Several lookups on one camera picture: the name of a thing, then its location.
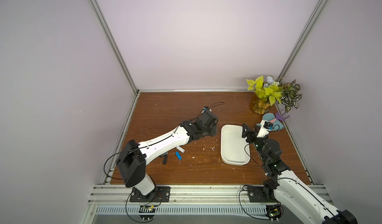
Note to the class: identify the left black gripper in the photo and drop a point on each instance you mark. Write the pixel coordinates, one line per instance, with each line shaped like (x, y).
(212, 131)

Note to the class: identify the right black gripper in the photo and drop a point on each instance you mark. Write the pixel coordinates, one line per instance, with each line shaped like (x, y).
(252, 134)

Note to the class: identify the white usb drive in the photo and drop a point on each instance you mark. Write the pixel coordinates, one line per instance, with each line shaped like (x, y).
(180, 149)

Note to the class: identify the black usb drive long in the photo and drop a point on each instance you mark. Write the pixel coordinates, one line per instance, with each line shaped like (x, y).
(165, 159)

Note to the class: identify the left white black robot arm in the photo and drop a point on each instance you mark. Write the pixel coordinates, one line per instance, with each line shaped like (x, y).
(134, 157)

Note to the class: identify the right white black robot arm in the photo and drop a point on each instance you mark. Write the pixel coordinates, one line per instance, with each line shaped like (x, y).
(285, 187)

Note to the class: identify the white plastic storage box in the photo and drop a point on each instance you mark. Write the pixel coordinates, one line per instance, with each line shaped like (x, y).
(234, 149)

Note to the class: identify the blue usb flash drive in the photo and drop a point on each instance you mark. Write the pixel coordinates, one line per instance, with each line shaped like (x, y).
(178, 155)

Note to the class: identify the teal dustpan with pink brush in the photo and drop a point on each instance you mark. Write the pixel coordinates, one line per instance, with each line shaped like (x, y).
(277, 124)

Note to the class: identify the purple plastic fork toy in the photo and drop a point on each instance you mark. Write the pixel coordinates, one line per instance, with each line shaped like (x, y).
(281, 116)

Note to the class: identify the yellow green potted plant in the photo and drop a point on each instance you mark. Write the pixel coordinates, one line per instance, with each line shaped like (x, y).
(267, 92)

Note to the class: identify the dark variegated plant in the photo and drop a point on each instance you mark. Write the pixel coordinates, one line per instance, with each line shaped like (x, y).
(290, 95)

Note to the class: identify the right electronics board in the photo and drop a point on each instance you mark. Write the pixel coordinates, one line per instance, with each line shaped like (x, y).
(274, 212)

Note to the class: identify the electronics board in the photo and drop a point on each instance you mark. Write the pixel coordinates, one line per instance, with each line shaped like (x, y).
(274, 212)
(147, 213)

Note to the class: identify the left electronics board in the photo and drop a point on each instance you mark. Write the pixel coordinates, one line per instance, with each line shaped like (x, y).
(147, 213)

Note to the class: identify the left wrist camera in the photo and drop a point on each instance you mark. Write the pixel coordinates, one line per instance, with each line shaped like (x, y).
(206, 109)

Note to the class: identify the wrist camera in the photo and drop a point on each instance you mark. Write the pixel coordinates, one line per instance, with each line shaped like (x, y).
(265, 127)
(206, 109)

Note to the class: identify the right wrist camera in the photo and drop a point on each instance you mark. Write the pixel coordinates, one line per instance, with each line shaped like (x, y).
(265, 127)

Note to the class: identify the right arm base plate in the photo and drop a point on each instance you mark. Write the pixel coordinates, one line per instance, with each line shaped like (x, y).
(259, 194)

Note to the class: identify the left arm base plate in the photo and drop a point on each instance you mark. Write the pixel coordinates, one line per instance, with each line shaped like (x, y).
(159, 194)

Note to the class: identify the aluminium rail frame front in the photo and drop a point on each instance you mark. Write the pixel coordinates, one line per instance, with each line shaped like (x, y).
(178, 194)

